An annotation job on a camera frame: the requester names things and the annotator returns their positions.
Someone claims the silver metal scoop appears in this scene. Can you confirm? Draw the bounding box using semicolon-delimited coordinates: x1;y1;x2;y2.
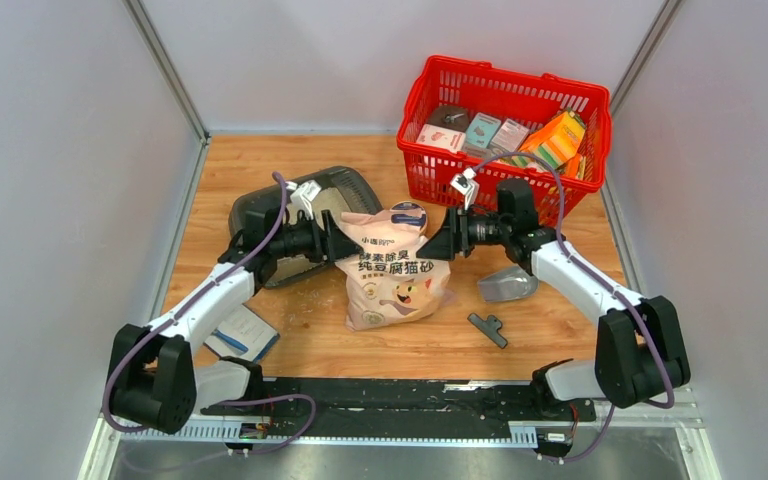
477;265;539;303

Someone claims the teal sponge pack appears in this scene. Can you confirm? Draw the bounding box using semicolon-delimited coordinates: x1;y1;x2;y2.
466;112;501;148

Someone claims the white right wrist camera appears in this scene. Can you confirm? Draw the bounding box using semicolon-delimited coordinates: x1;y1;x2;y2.
450;167;479;211

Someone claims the grey litter box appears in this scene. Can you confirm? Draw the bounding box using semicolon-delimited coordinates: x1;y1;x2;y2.
228;166;382;289

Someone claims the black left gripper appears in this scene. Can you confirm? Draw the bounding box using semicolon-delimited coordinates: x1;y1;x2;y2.
270;210;363;264

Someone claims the red shopping basket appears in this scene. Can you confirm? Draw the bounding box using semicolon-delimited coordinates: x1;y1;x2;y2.
396;55;613;226

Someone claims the blue razor box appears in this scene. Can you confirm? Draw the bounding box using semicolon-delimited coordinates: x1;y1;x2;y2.
204;305;280;363

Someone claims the black bag clip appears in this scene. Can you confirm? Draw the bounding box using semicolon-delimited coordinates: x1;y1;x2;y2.
467;313;508;349

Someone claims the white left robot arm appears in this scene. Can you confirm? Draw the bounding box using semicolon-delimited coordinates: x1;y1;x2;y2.
102;207;360;434

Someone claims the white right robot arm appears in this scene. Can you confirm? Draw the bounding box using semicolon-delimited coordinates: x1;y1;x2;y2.
418;179;691;419

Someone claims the pink cat litter bag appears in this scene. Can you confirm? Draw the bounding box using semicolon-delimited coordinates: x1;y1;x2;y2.
336;208;454;331

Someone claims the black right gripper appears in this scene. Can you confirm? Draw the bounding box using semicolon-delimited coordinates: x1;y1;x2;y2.
415;204;510;261

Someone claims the black mounting rail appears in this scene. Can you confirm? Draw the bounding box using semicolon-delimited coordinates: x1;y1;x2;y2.
203;377;596;440

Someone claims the yellow tape roll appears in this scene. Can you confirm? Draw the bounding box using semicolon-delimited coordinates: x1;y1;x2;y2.
390;201;428;232

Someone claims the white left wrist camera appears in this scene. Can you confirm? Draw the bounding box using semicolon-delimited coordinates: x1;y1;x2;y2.
288;180;322;220

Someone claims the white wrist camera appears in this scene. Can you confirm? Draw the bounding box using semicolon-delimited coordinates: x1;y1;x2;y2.
288;180;322;220
450;167;479;211

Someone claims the orange sponge pack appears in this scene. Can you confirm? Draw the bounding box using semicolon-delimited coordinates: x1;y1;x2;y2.
511;109;587;179

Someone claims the white Kamenoko sponge pack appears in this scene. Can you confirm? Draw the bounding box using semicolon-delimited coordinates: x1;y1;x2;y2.
416;123;465;153

